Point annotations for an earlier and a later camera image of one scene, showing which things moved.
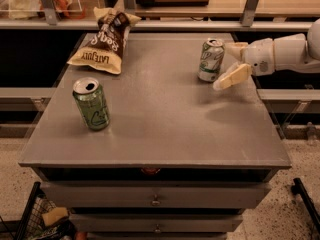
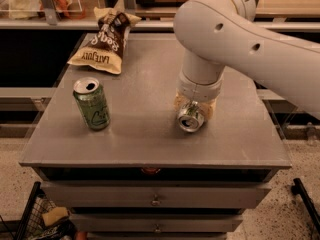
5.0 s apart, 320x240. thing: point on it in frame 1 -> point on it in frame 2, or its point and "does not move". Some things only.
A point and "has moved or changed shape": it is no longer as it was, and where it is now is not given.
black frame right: (299, 189) does not move
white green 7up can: (211, 55) has moved or changed shape
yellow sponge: (54, 214) does not move
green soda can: (91, 104) does not move
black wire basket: (32, 225) does not move
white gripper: (259, 58) -> (199, 89)
